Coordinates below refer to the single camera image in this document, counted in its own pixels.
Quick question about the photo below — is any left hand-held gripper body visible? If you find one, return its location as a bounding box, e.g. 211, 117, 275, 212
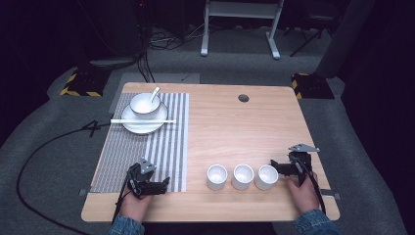
126, 159, 157, 200

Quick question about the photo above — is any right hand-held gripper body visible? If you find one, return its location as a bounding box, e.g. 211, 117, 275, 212
283, 143, 321, 187

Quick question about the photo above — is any white cup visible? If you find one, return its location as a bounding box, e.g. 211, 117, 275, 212
206, 164, 229, 192
231, 164, 255, 192
254, 164, 280, 192

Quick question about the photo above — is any person's left hand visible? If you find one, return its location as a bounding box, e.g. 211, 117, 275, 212
118, 190, 155, 223

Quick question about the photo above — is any person's right hand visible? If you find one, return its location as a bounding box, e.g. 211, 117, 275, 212
286, 175, 321, 215

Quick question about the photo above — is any grey striped placemat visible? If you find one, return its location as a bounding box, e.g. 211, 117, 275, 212
90, 92, 190, 194

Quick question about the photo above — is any white plate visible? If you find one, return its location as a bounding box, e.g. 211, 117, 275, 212
120, 102, 169, 135

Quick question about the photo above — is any white chopstick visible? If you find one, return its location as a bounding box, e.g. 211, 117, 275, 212
110, 120, 177, 125

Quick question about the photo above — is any white bowl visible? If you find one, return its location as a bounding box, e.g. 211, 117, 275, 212
129, 92, 161, 120

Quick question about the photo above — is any black yellow striped base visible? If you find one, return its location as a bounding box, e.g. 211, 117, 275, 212
291, 71, 336, 101
60, 69, 111, 98

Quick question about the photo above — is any white ceramic spoon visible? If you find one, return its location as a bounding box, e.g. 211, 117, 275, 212
149, 86, 161, 104

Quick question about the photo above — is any grey stand base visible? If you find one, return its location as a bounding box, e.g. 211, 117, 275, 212
88, 56, 139, 71

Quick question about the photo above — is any black tripod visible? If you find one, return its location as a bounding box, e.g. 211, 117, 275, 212
283, 18, 335, 59

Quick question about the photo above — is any grey pillar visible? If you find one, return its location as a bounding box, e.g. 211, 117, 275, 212
314, 0, 376, 79

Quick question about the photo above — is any left hand-held gripper black cable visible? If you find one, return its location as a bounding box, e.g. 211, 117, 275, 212
112, 170, 132, 224

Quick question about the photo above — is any hand-held gripper black cable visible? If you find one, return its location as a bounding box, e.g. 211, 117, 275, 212
291, 155, 327, 215
112, 170, 132, 224

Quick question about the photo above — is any right hand-held gripper black cable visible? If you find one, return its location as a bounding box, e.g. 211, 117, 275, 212
291, 155, 327, 215

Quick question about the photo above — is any long black floor cable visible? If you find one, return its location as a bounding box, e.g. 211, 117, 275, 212
16, 119, 112, 235

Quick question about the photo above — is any bundle of black cables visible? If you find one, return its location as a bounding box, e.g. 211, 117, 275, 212
135, 0, 209, 83

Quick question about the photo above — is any white metal stand frame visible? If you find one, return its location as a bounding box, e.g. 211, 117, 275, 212
200, 0, 286, 61

